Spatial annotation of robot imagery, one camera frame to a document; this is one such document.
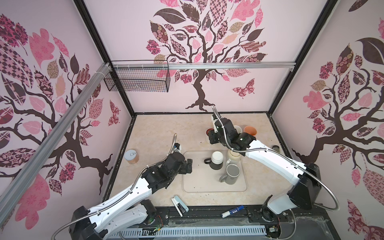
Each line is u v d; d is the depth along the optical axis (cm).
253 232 70
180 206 75
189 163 69
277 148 96
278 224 72
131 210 58
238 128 101
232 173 78
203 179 86
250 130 99
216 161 83
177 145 67
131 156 90
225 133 57
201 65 94
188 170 68
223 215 73
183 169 67
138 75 95
